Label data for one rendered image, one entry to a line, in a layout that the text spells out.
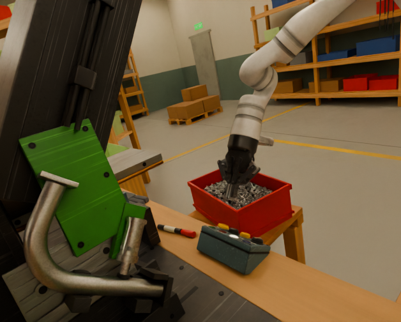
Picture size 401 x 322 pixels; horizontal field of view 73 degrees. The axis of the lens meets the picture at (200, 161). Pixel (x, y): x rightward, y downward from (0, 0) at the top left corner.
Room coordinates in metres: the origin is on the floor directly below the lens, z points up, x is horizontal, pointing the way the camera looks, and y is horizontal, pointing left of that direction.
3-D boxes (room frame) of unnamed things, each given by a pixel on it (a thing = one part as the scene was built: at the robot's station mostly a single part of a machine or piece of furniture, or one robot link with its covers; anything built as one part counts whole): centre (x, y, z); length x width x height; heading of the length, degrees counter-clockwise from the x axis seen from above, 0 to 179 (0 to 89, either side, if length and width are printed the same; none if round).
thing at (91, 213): (0.47, 0.23, 1.17); 0.13 x 0.12 x 0.20; 39
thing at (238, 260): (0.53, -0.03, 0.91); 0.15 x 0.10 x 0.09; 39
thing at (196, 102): (7.03, -0.14, 0.37); 1.20 x 0.80 x 0.74; 128
